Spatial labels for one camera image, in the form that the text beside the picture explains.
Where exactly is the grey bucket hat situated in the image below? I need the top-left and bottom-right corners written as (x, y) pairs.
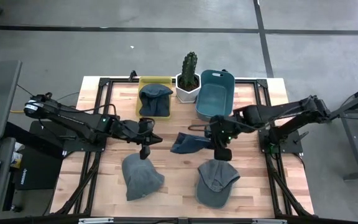
top-left (121, 152), bottom-right (165, 202)

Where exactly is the silver metal bracket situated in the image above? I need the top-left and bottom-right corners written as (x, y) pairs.
top-left (78, 217), bottom-right (115, 224)
top-left (251, 218), bottom-right (288, 224)

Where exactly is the yellow plastic bin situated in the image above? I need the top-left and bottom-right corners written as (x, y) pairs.
top-left (135, 75), bottom-right (173, 121)

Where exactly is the grey baseball cap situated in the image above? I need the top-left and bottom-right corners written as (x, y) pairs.
top-left (195, 159), bottom-right (241, 210)

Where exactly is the white hexagonal plant pot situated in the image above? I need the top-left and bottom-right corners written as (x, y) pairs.
top-left (175, 72), bottom-right (202, 105)

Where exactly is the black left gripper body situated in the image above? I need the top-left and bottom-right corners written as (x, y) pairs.
top-left (131, 119), bottom-right (156, 146)

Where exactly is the dark blue hat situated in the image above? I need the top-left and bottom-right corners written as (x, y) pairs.
top-left (138, 83), bottom-right (174, 118)

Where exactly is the dark metal side table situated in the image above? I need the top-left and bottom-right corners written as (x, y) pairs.
top-left (330, 79), bottom-right (358, 182)

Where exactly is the black control box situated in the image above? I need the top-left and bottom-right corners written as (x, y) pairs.
top-left (13, 146), bottom-right (65, 191)

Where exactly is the teal plastic bin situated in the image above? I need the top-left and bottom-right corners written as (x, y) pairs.
top-left (195, 69), bottom-right (236, 123)

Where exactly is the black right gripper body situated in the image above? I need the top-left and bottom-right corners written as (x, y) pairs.
top-left (211, 114), bottom-right (241, 149)

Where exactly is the green cactus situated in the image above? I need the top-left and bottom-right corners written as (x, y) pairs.
top-left (180, 51), bottom-right (199, 90)

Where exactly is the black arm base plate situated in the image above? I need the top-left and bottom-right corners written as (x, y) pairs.
top-left (29, 120), bottom-right (108, 154)
top-left (258, 129), bottom-right (305, 155)

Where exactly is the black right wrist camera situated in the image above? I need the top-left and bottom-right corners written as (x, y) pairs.
top-left (214, 147), bottom-right (233, 162)

